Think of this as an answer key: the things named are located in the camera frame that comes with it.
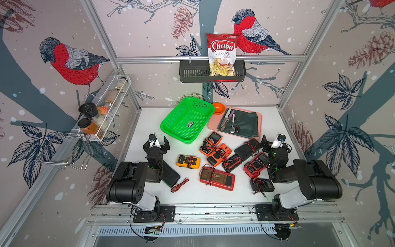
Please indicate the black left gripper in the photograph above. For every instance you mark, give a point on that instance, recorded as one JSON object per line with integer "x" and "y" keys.
{"x": 166, "y": 144}

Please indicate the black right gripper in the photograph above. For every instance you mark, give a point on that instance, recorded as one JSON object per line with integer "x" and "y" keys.
{"x": 267, "y": 145}

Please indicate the black multimeter face down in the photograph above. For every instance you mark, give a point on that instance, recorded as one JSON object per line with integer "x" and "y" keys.
{"x": 248, "y": 149}

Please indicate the red black multimeter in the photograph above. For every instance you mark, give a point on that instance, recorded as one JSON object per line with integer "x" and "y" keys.
{"x": 256, "y": 165}

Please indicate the green plastic basket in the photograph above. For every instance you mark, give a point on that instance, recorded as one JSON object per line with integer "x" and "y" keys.
{"x": 189, "y": 109}

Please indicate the yellow multimeter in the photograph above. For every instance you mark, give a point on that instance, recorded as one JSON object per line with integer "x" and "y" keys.
{"x": 190, "y": 162}

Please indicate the small black multimeter front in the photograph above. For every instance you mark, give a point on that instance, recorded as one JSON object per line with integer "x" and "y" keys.
{"x": 262, "y": 186}

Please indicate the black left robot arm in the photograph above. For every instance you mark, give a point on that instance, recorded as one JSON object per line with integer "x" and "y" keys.
{"x": 127, "y": 185}

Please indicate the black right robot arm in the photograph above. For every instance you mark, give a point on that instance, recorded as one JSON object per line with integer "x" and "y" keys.
{"x": 315, "y": 181}

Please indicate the small black multimeter with leads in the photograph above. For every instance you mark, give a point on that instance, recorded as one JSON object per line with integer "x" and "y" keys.
{"x": 232, "y": 163}

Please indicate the black green multimeter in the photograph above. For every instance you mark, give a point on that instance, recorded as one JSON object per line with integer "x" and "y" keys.
{"x": 170, "y": 176}

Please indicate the orange multimeter face up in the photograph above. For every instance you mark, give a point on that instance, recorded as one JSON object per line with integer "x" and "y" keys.
{"x": 210, "y": 143}

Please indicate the orange multimeter face down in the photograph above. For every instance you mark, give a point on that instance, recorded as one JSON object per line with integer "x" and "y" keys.
{"x": 219, "y": 155}

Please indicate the large red multimeter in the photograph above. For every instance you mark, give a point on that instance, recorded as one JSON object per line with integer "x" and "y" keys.
{"x": 213, "y": 177}

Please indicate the small black chip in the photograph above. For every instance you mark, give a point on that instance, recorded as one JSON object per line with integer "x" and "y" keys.
{"x": 190, "y": 124}

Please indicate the red black test leads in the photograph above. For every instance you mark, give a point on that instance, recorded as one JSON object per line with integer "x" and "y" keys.
{"x": 179, "y": 185}

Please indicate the pink plastic tray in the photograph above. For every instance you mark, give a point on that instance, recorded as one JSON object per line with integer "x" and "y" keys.
{"x": 215, "y": 120}

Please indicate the orange plastic bowl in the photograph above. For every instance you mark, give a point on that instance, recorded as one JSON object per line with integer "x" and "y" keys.
{"x": 219, "y": 108}

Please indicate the orange spice jar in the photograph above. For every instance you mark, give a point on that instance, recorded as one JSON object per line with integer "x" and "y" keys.
{"x": 87, "y": 126}

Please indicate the black lid jar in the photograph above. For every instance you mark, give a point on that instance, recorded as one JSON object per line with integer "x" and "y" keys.
{"x": 89, "y": 110}

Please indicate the red cassava chips bag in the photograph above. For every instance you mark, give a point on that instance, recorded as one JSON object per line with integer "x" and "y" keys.
{"x": 222, "y": 52}

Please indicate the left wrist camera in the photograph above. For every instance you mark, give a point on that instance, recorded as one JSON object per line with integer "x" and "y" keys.
{"x": 153, "y": 141}

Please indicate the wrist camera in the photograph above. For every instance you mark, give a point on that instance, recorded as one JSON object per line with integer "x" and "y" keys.
{"x": 153, "y": 141}
{"x": 279, "y": 140}

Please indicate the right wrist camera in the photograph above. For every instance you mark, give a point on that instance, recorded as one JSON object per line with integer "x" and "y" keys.
{"x": 279, "y": 140}

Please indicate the white handled spoon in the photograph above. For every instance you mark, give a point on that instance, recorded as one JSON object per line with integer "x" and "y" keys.
{"x": 233, "y": 129}

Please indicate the multicolour handled knife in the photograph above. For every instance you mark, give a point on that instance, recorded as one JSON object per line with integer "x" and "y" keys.
{"x": 226, "y": 123}

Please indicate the white handled knife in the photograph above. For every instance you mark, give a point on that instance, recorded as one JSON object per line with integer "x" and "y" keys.
{"x": 226, "y": 117}

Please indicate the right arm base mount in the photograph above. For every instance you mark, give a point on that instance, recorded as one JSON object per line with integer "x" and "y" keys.
{"x": 266, "y": 212}

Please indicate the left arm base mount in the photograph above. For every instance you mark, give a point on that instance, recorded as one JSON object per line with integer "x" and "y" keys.
{"x": 162, "y": 214}

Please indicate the black wall basket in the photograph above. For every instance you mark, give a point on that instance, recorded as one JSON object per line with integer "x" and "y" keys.
{"x": 197, "y": 71}

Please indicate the white wire wall shelf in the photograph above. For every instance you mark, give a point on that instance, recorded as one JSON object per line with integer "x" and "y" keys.
{"x": 87, "y": 146}

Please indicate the aluminium front rail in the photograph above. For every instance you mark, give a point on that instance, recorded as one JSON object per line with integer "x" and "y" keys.
{"x": 223, "y": 213}

